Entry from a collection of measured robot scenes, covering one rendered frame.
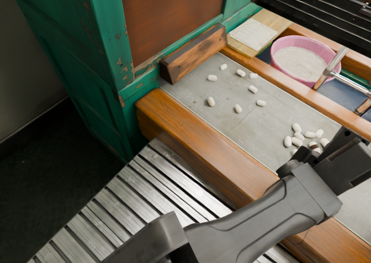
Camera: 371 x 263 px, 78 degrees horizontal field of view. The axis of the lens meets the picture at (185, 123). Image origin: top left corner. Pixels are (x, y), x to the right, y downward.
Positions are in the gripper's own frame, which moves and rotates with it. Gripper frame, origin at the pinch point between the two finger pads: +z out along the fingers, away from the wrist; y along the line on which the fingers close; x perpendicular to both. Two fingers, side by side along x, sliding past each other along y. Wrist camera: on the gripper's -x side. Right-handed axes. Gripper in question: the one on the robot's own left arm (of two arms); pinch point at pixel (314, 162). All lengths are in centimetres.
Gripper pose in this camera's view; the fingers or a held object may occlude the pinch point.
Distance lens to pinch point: 62.6
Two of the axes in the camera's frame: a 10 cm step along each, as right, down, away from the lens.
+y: -7.4, -5.8, 3.5
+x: -4.7, 8.1, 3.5
